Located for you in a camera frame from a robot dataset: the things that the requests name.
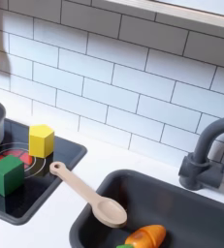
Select yellow hexagonal wooden block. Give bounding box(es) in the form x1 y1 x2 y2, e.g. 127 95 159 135
28 123 55 159

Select wooden spoon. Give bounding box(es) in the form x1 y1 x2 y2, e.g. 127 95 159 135
48 161 128 229

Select green wooden cube block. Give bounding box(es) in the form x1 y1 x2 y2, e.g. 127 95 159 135
0 154 25 198

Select black toy stove top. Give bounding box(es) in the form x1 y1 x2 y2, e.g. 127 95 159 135
0 117 88 226

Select dark grey tap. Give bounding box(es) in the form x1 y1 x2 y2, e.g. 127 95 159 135
177 115 224 192

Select dark grey sink basin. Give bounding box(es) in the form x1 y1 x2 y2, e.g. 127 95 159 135
69 169 224 248

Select orange toy carrot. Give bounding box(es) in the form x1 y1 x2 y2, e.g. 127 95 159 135
115 224 167 248

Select light wooden shelf ledge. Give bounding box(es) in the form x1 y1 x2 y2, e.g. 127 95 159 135
103 0 224 31

